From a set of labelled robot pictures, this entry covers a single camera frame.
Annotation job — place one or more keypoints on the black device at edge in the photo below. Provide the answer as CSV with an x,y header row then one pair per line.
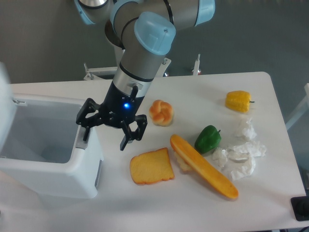
x,y
300,207

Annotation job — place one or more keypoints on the crumpled white paper upper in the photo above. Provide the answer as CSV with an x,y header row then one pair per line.
x,y
245,129

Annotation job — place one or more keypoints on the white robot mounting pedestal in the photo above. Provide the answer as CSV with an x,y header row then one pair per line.
x,y
103,73

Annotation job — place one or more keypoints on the small crumpled paper ball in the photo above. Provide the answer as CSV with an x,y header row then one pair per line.
x,y
220,156

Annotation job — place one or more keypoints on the yellow bell pepper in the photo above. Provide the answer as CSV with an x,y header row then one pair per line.
x,y
239,101

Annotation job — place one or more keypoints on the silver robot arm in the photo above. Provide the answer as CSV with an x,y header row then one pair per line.
x,y
145,30

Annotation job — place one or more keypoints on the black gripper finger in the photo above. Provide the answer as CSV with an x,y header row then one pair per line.
x,y
91,114
130,135

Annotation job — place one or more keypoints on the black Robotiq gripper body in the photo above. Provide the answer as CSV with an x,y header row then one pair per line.
x,y
120,109

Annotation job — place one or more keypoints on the white plastic trash can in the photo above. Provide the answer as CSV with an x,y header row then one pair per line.
x,y
43,147

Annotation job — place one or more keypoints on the toast bread slice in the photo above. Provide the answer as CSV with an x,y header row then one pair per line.
x,y
151,167

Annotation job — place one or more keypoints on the small bread piece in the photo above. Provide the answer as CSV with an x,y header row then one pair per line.
x,y
184,167

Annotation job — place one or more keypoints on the green bell pepper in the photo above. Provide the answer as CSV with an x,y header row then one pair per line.
x,y
208,139

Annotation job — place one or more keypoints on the white frame at right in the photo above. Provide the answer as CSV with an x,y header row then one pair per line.
x,y
299,110

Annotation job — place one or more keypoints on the long orange baguette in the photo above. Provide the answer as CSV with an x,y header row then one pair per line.
x,y
200,165

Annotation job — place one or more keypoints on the crumpled white paper large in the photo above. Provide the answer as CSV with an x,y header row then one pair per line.
x,y
241,159

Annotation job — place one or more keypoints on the knotted bread roll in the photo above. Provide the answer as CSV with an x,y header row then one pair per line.
x,y
161,113

